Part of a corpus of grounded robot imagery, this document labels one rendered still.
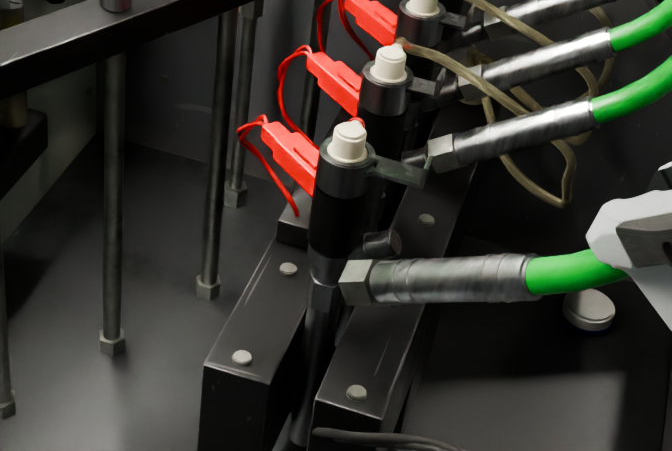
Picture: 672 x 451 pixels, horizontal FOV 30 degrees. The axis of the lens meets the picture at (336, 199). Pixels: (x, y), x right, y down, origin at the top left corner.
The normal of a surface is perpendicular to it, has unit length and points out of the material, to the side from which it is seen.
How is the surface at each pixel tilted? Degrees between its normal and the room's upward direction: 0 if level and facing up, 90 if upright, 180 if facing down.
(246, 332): 0
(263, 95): 90
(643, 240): 115
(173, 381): 0
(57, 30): 0
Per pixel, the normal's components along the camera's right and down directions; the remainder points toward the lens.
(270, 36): -0.29, 0.56
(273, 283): 0.12, -0.79
